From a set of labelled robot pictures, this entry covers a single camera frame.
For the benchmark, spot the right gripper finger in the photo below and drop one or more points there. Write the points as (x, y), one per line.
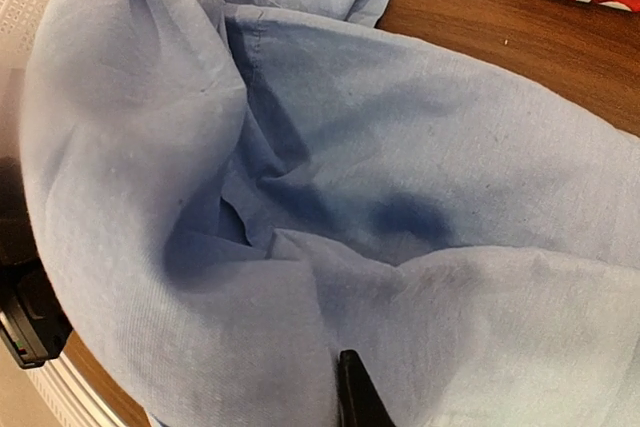
(359, 402)

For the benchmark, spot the front aluminium rail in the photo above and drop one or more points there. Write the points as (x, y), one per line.
(69, 396)

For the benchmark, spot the light blue long sleeve shirt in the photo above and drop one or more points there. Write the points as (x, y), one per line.
(228, 194)

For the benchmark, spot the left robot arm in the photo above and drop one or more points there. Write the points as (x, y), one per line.
(34, 327)

